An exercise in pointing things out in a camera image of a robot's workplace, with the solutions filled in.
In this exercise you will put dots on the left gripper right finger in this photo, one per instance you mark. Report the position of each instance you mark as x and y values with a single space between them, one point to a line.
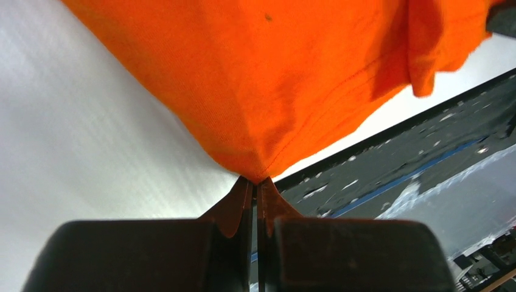
298 253

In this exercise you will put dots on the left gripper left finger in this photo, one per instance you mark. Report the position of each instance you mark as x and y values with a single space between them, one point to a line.
209 253

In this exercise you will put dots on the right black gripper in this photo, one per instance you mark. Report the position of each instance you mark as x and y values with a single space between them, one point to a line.
501 20

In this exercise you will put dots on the orange t-shirt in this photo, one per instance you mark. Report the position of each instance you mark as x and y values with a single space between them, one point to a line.
262 85

